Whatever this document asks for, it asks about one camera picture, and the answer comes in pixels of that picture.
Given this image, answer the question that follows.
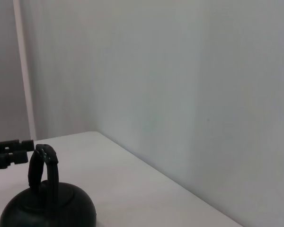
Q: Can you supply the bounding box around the black round teapot with handle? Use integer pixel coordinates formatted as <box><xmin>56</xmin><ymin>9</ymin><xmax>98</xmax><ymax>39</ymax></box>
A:
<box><xmin>0</xmin><ymin>143</ymin><xmax>98</xmax><ymax>227</ymax></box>

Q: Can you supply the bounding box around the white vertical wall post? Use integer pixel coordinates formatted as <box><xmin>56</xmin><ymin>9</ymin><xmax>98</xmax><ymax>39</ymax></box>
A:
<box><xmin>13</xmin><ymin>0</ymin><xmax>36</xmax><ymax>140</ymax></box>

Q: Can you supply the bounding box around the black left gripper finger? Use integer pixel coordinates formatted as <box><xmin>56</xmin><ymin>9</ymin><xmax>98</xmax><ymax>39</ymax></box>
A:
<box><xmin>0</xmin><ymin>151</ymin><xmax>29</xmax><ymax>170</ymax></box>
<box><xmin>0</xmin><ymin>139</ymin><xmax>36</xmax><ymax>154</ymax></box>

